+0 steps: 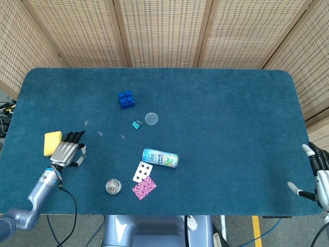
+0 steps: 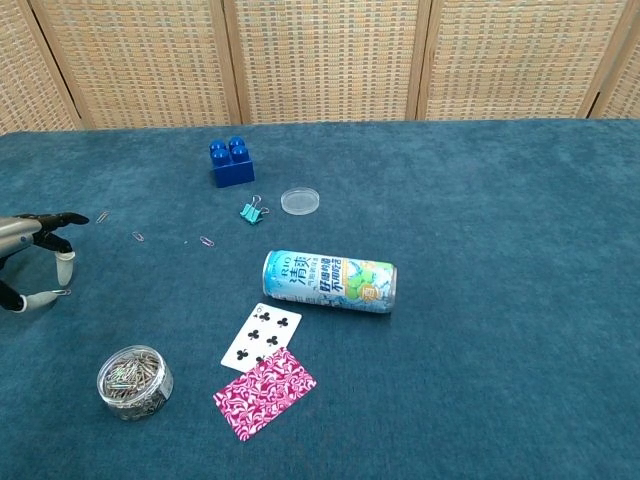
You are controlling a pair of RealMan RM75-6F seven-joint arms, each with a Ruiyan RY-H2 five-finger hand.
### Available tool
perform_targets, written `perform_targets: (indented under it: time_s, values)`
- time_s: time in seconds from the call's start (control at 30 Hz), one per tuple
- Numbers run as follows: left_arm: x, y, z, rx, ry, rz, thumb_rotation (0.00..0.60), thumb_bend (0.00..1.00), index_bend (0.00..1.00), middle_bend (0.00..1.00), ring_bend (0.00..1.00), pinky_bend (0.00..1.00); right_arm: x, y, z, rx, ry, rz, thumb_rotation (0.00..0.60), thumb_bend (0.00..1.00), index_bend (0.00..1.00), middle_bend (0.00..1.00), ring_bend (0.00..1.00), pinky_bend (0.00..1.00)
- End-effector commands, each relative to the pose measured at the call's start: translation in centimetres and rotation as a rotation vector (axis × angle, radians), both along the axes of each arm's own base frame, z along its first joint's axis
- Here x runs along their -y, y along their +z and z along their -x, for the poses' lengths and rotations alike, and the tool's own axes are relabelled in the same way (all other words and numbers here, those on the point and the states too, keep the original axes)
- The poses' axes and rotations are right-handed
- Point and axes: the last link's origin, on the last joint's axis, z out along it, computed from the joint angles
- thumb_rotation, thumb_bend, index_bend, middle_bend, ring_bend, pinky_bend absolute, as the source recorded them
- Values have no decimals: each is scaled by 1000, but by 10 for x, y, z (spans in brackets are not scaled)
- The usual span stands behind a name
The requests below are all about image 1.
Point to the teal binder clip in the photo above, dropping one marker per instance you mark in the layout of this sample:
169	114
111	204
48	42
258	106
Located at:
135	125

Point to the six of clubs card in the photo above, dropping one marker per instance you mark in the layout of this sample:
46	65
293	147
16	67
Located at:
141	171

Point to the blue toy building brick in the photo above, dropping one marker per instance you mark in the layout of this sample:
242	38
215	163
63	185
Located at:
127	101

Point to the yellow sponge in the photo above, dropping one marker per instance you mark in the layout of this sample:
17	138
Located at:
50	142

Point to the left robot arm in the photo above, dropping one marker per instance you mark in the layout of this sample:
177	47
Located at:
42	190

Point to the light blue drink can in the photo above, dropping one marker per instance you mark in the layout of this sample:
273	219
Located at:
159	157

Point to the black flat bar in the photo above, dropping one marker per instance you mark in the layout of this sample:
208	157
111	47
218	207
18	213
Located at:
277	217

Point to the clear jar of paper clips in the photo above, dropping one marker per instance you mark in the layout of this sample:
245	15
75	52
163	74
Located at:
113	186

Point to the clear round plastic lid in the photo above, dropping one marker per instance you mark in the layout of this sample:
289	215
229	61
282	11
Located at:
151	119

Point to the woven folding screen panel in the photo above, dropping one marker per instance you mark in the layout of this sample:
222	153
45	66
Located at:
164	33
252	33
15	51
308	64
77	33

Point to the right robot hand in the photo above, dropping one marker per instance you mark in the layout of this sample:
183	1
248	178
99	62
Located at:
322	185

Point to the grey-blue robot torso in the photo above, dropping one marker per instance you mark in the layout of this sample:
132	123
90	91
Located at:
154	231

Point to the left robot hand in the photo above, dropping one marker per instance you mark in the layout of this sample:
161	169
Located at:
63	153

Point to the pink patterned playing card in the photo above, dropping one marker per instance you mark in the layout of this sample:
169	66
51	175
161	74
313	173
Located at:
144	187

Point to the white perforated bracket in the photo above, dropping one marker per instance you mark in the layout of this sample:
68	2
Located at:
191	223

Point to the blue felt table cover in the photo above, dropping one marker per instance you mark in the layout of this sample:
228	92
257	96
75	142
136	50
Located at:
218	128

